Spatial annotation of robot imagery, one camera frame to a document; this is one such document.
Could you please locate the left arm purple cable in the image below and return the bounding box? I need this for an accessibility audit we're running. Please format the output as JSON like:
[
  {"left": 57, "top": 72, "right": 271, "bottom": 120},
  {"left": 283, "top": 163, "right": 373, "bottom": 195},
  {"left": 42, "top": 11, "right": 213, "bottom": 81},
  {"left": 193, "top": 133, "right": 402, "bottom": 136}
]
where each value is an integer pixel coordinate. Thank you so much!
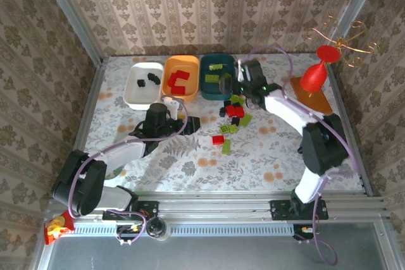
[{"left": 68, "top": 94, "right": 189, "bottom": 246}]

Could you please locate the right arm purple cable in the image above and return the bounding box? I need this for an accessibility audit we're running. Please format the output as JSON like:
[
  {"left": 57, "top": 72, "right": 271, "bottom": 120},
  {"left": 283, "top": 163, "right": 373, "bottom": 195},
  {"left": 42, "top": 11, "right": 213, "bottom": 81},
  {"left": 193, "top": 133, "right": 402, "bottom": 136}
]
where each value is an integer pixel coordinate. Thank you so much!
[{"left": 239, "top": 45, "right": 360, "bottom": 267}]

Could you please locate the orange rectangular board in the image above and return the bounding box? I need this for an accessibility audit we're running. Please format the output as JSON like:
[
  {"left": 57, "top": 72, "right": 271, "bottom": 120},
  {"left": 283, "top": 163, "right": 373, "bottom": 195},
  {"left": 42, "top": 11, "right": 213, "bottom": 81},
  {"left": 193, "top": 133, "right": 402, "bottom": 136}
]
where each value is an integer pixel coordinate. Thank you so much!
[{"left": 289, "top": 75, "right": 333, "bottom": 116}]

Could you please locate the round black glass jar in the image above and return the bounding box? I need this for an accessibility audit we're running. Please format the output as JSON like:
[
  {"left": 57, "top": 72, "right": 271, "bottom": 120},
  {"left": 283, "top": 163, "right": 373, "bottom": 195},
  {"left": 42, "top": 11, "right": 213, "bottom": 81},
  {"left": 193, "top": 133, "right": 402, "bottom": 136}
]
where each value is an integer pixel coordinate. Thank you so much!
[{"left": 145, "top": 216, "right": 171, "bottom": 242}]

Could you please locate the orange plastic container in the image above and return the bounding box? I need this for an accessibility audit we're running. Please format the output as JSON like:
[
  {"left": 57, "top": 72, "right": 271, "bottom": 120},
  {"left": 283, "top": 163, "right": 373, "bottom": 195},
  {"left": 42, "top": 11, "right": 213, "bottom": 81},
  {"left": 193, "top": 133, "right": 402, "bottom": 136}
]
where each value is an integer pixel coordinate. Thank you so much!
[{"left": 160, "top": 54, "right": 200, "bottom": 102}]

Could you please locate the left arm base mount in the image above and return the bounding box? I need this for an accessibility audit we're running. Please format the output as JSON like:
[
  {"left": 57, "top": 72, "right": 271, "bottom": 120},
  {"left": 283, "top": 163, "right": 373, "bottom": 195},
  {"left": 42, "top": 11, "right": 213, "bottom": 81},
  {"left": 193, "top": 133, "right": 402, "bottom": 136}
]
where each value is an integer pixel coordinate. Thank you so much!
[{"left": 103, "top": 199, "right": 159, "bottom": 222}]

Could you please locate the floral table cover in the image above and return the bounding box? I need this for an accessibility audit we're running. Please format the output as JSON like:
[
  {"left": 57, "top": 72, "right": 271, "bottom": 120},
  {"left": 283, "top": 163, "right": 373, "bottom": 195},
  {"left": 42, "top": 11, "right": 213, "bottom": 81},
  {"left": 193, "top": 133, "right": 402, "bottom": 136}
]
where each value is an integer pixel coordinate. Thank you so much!
[{"left": 73, "top": 54, "right": 364, "bottom": 193}]

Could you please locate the white plastic container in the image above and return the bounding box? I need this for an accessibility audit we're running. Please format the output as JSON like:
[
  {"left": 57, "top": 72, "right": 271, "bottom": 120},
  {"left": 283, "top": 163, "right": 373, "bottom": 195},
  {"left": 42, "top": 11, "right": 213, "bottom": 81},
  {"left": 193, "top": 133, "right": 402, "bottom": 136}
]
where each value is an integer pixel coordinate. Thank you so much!
[{"left": 122, "top": 61, "right": 165, "bottom": 111}]

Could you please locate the red plastic goblet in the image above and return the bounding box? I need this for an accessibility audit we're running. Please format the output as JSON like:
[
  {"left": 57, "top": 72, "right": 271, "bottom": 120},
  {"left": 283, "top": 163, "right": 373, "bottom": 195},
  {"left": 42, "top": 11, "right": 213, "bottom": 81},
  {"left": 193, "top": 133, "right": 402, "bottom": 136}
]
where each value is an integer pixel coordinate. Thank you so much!
[{"left": 299, "top": 44, "right": 342, "bottom": 94}]

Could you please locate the slotted cable duct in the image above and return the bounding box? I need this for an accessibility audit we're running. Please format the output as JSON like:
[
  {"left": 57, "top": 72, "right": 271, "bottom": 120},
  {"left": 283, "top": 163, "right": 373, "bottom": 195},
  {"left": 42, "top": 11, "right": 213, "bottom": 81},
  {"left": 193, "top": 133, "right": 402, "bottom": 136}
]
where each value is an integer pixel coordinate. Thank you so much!
[{"left": 72, "top": 223, "right": 295, "bottom": 238}]

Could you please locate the gold wire stand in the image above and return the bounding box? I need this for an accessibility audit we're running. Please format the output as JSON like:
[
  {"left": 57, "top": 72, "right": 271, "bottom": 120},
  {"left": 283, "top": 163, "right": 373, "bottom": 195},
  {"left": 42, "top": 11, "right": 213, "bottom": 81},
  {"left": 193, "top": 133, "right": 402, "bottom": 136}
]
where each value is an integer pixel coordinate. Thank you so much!
[{"left": 302, "top": 13, "right": 379, "bottom": 68}]

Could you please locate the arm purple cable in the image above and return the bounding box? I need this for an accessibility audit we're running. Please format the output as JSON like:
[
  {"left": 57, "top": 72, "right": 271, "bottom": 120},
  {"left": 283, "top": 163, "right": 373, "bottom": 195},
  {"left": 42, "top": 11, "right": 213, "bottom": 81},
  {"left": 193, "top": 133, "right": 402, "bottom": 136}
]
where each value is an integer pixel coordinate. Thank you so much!
[
  {"left": 68, "top": 94, "right": 189, "bottom": 246},
  {"left": 239, "top": 45, "right": 360, "bottom": 267}
]

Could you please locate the long aluminium frame rail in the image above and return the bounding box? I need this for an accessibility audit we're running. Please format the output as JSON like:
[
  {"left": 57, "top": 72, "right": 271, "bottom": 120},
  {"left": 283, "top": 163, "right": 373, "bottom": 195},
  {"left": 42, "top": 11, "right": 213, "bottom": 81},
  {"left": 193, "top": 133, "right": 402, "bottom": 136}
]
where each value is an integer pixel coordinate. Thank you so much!
[{"left": 47, "top": 190, "right": 390, "bottom": 222}]

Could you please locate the red and yellow toy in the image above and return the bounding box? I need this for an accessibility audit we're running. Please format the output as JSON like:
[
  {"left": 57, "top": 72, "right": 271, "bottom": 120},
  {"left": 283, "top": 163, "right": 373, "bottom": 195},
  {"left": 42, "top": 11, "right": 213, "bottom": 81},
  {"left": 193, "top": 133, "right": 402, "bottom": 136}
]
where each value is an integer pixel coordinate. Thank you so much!
[{"left": 43, "top": 209, "right": 76, "bottom": 245}]

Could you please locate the teal plastic container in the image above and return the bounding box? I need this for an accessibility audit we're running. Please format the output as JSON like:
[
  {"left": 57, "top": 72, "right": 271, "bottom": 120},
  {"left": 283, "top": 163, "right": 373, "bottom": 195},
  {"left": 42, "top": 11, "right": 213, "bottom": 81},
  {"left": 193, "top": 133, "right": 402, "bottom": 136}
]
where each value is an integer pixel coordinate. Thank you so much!
[{"left": 198, "top": 53, "right": 237, "bottom": 101}]

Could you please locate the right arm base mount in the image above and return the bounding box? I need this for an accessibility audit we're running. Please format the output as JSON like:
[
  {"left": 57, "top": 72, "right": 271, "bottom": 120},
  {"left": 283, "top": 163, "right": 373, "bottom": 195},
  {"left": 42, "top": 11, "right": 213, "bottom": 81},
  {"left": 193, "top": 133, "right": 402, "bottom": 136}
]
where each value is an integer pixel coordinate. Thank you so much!
[{"left": 270, "top": 199, "right": 329, "bottom": 221}]

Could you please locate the aluminium side rail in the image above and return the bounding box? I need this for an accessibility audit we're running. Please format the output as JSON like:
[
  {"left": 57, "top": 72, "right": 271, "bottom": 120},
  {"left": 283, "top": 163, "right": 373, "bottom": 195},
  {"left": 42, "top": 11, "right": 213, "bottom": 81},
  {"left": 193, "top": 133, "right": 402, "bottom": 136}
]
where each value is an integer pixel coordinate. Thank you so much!
[
  {"left": 59, "top": 59, "right": 107, "bottom": 200},
  {"left": 327, "top": 63, "right": 378, "bottom": 195}
]

